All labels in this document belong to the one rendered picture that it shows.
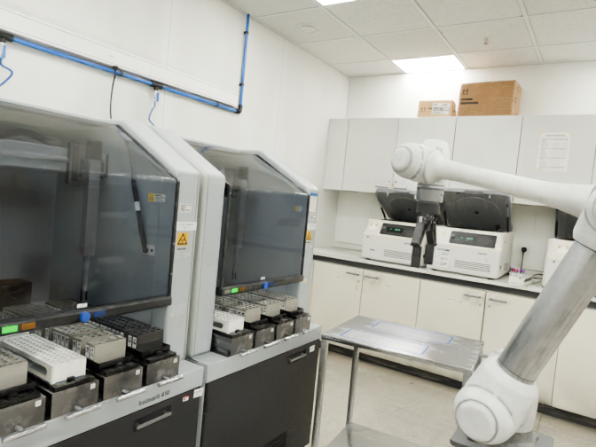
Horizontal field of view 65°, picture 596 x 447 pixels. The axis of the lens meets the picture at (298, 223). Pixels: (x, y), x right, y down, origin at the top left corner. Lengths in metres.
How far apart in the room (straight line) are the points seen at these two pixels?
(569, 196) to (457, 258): 2.47
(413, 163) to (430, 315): 2.67
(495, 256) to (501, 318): 0.46
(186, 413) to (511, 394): 1.07
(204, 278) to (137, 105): 1.45
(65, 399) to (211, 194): 0.83
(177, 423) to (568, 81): 3.88
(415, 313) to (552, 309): 2.76
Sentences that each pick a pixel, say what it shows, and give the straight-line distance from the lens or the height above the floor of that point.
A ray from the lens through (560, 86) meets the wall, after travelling 4.53.
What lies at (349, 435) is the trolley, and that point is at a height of 0.28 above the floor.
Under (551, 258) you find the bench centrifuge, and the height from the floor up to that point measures 1.12.
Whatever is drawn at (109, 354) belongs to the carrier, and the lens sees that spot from 1.60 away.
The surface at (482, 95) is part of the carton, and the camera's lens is 4.30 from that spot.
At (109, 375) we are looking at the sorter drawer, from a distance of 1.54.
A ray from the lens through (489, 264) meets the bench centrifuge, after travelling 3.82.
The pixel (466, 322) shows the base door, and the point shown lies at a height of 0.55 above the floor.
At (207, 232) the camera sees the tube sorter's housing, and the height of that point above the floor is 1.21.
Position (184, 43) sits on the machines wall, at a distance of 3.28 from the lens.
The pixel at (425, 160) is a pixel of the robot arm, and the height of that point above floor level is 1.52.
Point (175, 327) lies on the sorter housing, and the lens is 1.77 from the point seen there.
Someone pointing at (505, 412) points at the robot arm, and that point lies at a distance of 1.35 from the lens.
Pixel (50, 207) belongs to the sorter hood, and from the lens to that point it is 1.40.
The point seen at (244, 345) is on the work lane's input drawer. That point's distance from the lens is 1.95.
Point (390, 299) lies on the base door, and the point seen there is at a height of 0.60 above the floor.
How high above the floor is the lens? 1.37
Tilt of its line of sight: 3 degrees down
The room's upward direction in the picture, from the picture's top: 5 degrees clockwise
